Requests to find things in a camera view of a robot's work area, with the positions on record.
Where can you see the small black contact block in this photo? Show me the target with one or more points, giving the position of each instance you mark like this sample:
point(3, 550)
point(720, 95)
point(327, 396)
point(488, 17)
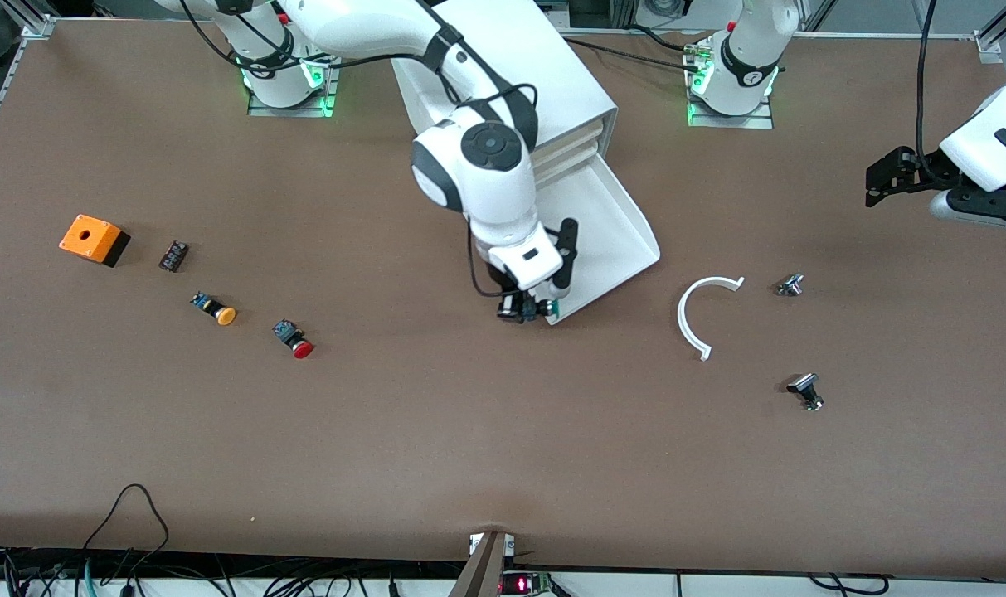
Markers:
point(174, 256)

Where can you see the small device with red LED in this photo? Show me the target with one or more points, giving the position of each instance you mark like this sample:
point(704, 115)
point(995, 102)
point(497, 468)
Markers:
point(523, 584)

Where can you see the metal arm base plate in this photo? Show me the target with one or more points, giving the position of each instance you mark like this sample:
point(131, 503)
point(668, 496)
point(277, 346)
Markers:
point(764, 120)
point(330, 91)

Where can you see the white drawer cabinet housing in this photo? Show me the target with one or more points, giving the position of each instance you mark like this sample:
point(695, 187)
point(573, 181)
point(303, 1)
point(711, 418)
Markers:
point(569, 75)

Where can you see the orange push button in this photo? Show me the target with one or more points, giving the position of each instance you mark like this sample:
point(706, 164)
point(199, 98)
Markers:
point(223, 314)

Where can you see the aluminium frame profile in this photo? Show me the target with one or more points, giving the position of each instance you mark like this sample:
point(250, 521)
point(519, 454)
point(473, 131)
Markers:
point(38, 25)
point(992, 41)

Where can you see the orange button enclosure box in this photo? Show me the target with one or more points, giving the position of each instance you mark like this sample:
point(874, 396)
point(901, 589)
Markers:
point(88, 235)

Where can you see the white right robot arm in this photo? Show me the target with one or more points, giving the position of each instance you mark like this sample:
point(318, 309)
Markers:
point(486, 182)

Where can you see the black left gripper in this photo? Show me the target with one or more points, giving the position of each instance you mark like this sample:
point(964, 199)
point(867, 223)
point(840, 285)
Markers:
point(917, 169)

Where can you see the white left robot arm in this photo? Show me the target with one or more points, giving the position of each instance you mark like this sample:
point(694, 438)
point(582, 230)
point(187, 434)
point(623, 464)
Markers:
point(992, 133)

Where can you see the red push button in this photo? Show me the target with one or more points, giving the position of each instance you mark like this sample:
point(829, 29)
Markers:
point(302, 349)

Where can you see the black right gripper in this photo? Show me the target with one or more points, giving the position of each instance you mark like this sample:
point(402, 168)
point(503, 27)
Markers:
point(515, 302)

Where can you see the white cabinet drawer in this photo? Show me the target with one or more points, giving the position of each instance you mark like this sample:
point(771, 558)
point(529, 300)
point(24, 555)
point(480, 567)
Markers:
point(577, 138)
point(569, 171)
point(577, 155)
point(610, 232)

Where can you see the green push button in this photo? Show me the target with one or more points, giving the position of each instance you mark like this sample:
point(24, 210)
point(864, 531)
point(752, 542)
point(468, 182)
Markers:
point(552, 311)

